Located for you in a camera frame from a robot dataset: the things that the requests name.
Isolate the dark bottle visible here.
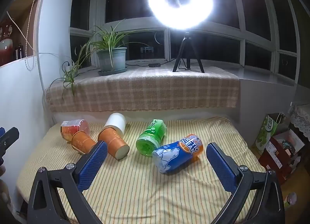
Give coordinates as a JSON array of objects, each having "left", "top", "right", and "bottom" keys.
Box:
[{"left": 15, "top": 42, "right": 24, "bottom": 60}]

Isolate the spider plant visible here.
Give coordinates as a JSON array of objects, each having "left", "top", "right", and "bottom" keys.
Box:
[{"left": 39, "top": 19, "right": 148, "bottom": 100}]

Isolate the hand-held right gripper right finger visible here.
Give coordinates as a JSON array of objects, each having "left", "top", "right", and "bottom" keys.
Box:
[{"left": 206, "top": 142, "right": 285, "bottom": 224}]

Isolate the green drink bottle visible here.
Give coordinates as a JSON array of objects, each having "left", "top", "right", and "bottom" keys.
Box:
[{"left": 136, "top": 119, "right": 167, "bottom": 157}]

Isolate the grey-green flower pot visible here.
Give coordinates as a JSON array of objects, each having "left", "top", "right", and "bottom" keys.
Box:
[{"left": 97, "top": 47, "right": 128, "bottom": 72}]

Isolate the white lace cloth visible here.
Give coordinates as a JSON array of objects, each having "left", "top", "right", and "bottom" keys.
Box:
[{"left": 289, "top": 104, "right": 310, "bottom": 140}]

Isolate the black tripod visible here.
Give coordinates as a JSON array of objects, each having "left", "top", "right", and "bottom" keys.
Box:
[{"left": 172, "top": 31, "right": 205, "bottom": 73}]

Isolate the blue and orange can-shaped cup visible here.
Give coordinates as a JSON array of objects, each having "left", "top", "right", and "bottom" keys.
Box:
[{"left": 152, "top": 134, "right": 204, "bottom": 174}]

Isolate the yellow striped cloth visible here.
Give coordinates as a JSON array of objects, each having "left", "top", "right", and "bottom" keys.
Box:
[{"left": 16, "top": 117, "right": 267, "bottom": 224}]

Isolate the wooden wall shelf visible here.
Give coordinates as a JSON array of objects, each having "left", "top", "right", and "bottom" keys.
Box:
[{"left": 0, "top": 0, "right": 53, "bottom": 67}]

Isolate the small orange paper cup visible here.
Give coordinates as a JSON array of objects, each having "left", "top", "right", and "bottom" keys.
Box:
[{"left": 71, "top": 131, "right": 97, "bottom": 155}]

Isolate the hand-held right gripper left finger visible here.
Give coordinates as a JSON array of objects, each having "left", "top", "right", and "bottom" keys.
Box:
[{"left": 27, "top": 141, "right": 108, "bottom": 224}]

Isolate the red and pink plastic cup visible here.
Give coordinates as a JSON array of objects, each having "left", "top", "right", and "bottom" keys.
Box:
[{"left": 60, "top": 119, "right": 90, "bottom": 141}]

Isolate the dark pot saucer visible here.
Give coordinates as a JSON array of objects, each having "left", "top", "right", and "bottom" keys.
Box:
[{"left": 98, "top": 67, "right": 128, "bottom": 76}]

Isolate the red cardboard box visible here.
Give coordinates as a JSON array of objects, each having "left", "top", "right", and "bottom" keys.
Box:
[{"left": 258, "top": 136, "right": 305, "bottom": 184}]

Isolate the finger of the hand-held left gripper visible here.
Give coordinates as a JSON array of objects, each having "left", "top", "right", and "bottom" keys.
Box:
[{"left": 0, "top": 127, "right": 20, "bottom": 164}]

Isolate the tall orange paper cup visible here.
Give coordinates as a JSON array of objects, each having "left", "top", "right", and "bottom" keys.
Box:
[{"left": 97, "top": 127, "right": 129, "bottom": 160}]

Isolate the beige plaid blanket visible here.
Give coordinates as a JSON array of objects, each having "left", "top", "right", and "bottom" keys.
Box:
[{"left": 46, "top": 66, "right": 240, "bottom": 113}]

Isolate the white window frame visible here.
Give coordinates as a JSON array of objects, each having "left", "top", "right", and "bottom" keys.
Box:
[{"left": 70, "top": 0, "right": 302, "bottom": 86}]

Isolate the red ceramic jar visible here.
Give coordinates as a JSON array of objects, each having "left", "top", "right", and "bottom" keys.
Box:
[{"left": 0, "top": 19, "right": 14, "bottom": 66}]

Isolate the green paper bag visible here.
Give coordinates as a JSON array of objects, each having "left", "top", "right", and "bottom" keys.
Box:
[{"left": 252, "top": 114, "right": 287, "bottom": 154}]

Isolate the black cable with controller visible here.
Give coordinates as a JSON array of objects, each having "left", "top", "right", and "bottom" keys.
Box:
[{"left": 125, "top": 61, "right": 175, "bottom": 68}]

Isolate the white paper cup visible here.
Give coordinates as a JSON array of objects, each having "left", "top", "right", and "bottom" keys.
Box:
[{"left": 104, "top": 113, "right": 126, "bottom": 134}]

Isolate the white bead cord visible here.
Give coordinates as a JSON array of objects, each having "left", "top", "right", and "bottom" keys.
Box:
[{"left": 7, "top": 0, "right": 49, "bottom": 71}]

